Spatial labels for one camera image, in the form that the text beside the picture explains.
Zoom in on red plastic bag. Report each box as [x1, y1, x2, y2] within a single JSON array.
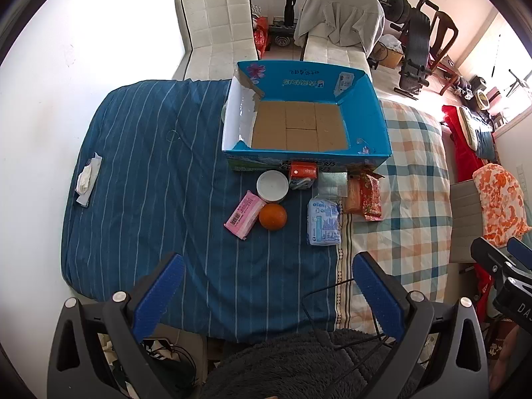
[[253, 17, 271, 57]]

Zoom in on orange fruit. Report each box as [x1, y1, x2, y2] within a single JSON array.
[[259, 203, 288, 231]]

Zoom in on orange and white milk carton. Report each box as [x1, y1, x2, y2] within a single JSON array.
[[288, 162, 319, 191]]

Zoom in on brown wooden chair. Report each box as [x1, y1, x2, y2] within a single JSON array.
[[428, 8, 460, 96]]

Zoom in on black weight bench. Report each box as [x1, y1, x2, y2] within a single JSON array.
[[376, 0, 442, 100]]

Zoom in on black hanging straps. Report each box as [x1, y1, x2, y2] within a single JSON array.
[[284, 0, 304, 26]]

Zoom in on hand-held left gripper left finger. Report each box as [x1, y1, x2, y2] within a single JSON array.
[[47, 252, 196, 399]]

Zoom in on orange snack packet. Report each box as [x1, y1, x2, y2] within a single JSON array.
[[343, 177, 362, 214]]

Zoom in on clear plastic box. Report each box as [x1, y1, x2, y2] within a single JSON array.
[[318, 172, 349, 198]]

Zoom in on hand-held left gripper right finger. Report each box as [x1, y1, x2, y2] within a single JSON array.
[[352, 251, 491, 399]]

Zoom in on pink tissue pack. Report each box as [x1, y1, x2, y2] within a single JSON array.
[[223, 190, 267, 240]]

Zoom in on black cable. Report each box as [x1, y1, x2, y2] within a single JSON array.
[[301, 278, 395, 399]]

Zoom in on red snack packet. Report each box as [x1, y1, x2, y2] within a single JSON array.
[[357, 172, 384, 222]]

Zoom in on crumpled white tissue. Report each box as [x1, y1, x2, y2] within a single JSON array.
[[75, 152, 103, 208]]

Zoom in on black tripod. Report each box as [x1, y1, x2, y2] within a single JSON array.
[[509, 68, 532, 92]]

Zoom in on black weight plates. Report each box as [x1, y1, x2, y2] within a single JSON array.
[[268, 25, 297, 48]]

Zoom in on white padded chair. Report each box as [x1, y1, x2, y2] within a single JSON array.
[[300, 33, 370, 71], [180, 0, 260, 81]]

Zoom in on red cloth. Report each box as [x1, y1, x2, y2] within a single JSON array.
[[441, 105, 487, 184]]

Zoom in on orange floral blanket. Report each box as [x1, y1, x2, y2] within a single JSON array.
[[471, 163, 532, 248]]

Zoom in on grey hoodie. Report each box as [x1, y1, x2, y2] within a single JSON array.
[[294, 0, 385, 57]]

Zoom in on small cardboard box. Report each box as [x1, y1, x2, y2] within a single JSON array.
[[372, 42, 405, 69]]

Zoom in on plaid blanket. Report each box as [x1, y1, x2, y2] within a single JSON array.
[[332, 97, 454, 333]]

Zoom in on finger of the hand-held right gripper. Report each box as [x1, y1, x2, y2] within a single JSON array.
[[470, 237, 516, 278], [506, 237, 532, 260]]

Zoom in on blue tissue pack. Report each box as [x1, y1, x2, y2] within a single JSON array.
[[307, 197, 342, 247]]

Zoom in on white round jar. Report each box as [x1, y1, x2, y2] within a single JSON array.
[[256, 170, 289, 203]]

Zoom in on grey fleece clothing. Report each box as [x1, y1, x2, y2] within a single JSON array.
[[199, 328, 416, 399]]

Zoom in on blue cardboard box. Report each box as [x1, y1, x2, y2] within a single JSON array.
[[221, 60, 393, 172]]

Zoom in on grey striped pillow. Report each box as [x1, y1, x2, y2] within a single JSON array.
[[457, 106, 497, 161]]

